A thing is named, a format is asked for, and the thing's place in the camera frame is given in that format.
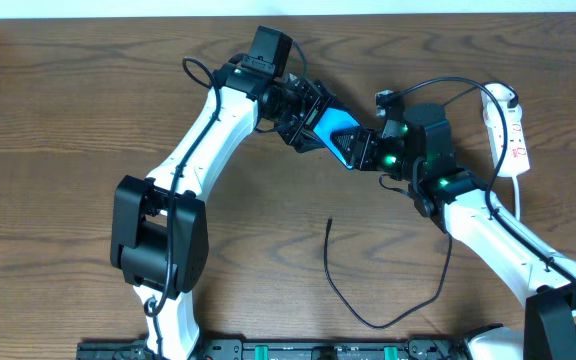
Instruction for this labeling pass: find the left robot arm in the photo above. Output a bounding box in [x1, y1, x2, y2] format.
[110, 26, 323, 359]

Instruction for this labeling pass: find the blue Galaxy smartphone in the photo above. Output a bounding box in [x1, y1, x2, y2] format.
[313, 108, 360, 170]

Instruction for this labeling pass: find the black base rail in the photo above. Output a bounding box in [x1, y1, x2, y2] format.
[75, 339, 470, 360]

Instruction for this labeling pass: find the white USB charger adapter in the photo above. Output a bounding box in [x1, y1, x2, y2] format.
[483, 99, 523, 128]

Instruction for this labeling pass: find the white power strip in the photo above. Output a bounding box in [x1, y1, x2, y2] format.
[481, 82, 530, 177]

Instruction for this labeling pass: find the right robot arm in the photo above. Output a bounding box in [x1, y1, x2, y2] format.
[315, 104, 576, 359]

